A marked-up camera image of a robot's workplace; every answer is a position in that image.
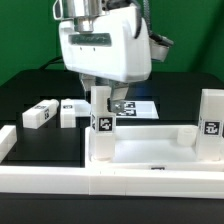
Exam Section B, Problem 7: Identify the black cable with connector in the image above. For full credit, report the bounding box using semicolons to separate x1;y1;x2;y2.
39;56;64;70

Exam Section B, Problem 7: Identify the white U-shaped obstacle fence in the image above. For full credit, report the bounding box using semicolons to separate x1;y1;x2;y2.
0;124;224;200

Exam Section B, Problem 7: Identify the white marker base plate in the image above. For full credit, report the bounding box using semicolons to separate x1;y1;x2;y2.
71;99;160;120

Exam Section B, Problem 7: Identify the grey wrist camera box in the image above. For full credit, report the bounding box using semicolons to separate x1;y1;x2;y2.
149;33;174;62

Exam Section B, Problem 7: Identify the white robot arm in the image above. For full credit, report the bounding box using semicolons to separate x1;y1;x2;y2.
53;0;151;113

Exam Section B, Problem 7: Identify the white desk tabletop tray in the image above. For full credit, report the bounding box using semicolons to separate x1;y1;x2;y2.
85;125;224;172

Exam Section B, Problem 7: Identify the grey braided camera cable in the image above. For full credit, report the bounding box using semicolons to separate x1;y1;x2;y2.
141;0;154;36

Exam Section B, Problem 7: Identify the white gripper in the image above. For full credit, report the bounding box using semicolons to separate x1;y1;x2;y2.
59;6;151;113

